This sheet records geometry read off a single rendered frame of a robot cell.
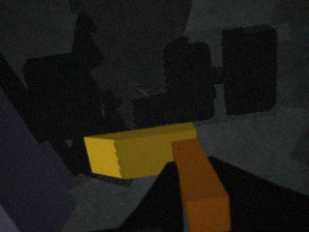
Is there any yellow wheel chock with orange handle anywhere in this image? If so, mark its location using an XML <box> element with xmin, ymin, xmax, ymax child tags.
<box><xmin>84</xmin><ymin>122</ymin><xmax>231</xmax><ymax>232</ymax></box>

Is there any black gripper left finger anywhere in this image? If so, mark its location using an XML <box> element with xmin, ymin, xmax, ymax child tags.
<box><xmin>89</xmin><ymin>161</ymin><xmax>183</xmax><ymax>232</ymax></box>

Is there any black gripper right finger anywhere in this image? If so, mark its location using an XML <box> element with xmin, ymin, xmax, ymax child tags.
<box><xmin>208</xmin><ymin>157</ymin><xmax>309</xmax><ymax>232</ymax></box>

